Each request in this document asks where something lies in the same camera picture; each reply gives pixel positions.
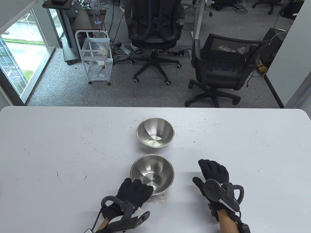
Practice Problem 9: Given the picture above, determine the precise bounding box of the person's left hand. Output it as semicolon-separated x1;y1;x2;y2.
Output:
102;178;154;220

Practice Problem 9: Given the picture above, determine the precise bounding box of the person's right hand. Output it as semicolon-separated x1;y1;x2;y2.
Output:
193;159;244;219

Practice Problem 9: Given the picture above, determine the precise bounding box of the person's left forearm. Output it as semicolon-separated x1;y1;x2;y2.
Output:
95;217;117;233

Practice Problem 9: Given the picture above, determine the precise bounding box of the person's right forearm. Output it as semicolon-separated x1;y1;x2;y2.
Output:
216;210;243;233

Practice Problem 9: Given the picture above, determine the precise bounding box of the grey hand tracker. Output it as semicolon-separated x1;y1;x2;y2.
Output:
101;196;151;231
204;179;245;213

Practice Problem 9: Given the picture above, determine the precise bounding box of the black mesh office chair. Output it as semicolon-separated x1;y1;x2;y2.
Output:
185;33;273;108

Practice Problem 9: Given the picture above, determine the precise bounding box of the white rolling cart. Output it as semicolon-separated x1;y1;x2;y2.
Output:
75;30;114;86

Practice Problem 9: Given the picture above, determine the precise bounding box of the black floor socket box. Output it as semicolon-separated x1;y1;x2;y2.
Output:
169;49;186;58

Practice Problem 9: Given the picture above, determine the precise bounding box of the black computer tower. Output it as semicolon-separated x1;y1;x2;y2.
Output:
260;27;288;68

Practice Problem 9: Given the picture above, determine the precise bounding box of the white desk leg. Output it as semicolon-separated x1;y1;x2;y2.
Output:
191;0;204;60

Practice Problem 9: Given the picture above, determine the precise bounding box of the black high-back office chair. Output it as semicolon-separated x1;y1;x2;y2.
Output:
124;0;185;86

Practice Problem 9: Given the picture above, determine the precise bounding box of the grey equipment stand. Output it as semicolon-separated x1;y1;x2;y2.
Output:
42;0;81;65

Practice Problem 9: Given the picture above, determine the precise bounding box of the black office chair base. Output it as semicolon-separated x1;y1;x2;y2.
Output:
252;0;282;15

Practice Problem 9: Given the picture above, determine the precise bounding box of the glass window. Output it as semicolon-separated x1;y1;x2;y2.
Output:
0;7;57;105

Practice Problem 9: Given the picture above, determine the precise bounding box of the small brown-top desk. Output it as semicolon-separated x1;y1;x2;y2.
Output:
71;9;107;32

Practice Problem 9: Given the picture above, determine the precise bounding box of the clear plastic water bottle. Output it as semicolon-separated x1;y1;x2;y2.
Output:
93;0;101;25

